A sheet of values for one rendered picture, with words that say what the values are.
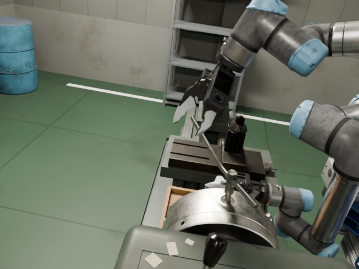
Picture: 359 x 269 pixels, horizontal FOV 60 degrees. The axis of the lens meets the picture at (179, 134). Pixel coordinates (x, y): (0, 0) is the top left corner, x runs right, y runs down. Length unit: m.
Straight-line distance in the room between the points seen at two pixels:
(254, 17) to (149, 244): 0.50
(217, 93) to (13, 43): 3.68
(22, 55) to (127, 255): 3.81
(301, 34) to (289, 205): 0.61
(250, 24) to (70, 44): 4.31
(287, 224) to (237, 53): 0.67
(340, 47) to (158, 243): 0.57
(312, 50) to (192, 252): 0.46
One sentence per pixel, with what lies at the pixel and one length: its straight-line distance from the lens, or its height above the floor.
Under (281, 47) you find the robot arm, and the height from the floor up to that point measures 1.61.
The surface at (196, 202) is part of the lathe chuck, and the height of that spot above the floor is 1.22.
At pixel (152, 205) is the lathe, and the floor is 0.54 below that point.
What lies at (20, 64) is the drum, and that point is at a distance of 4.29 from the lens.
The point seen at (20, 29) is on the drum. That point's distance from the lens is 4.21.
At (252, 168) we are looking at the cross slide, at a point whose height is 0.97.
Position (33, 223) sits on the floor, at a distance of 2.49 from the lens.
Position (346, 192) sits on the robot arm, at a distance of 0.98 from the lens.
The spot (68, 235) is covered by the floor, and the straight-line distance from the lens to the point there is 2.36.
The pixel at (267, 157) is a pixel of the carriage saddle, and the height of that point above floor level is 0.93.
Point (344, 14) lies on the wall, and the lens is 4.46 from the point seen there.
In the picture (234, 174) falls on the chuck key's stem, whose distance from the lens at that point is 0.73.
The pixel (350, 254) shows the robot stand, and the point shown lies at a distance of 1.43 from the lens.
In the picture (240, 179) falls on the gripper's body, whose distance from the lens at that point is 1.10.
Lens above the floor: 1.74
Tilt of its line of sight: 30 degrees down
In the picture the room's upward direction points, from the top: 8 degrees clockwise
